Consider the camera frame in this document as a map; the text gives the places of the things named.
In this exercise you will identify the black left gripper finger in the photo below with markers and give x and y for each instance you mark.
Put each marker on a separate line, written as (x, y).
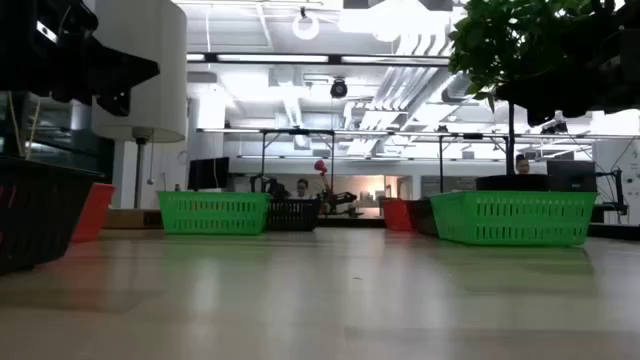
(117, 102)
(120, 67)

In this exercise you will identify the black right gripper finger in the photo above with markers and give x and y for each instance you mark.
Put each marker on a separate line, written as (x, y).
(530, 100)

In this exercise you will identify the red plastic mesh basket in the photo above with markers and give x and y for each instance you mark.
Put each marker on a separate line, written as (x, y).
(397, 215)
(95, 210)

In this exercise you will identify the green plastic mesh basket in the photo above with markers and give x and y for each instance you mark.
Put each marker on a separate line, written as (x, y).
(215, 212)
(515, 217)

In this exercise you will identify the black plastic mesh basket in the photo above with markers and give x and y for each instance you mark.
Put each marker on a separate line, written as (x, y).
(295, 215)
(45, 220)

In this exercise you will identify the black background robot arm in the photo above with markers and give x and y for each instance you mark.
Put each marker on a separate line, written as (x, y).
(342, 198)

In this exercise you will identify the white shade table lamp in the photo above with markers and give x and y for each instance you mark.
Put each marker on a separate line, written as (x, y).
(145, 100)

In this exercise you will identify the person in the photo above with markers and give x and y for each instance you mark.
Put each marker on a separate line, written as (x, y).
(302, 186)
(523, 165)

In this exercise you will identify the green plant in black pot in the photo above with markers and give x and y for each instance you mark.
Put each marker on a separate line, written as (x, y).
(480, 45)

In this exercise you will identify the black computer monitor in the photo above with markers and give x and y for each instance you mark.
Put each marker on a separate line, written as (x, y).
(570, 175)
(207, 174)

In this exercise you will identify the black round ceiling fixture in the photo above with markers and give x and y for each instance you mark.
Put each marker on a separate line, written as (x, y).
(338, 89)

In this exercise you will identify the black ceiling light track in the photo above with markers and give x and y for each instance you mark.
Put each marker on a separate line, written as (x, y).
(335, 59)

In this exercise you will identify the small red background object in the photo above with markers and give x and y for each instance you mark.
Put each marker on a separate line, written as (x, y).
(320, 167)

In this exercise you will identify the black metal frame stand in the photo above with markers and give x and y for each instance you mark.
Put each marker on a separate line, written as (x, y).
(300, 132)
(441, 165)

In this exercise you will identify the black table edge rail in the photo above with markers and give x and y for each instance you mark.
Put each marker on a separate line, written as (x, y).
(350, 222)

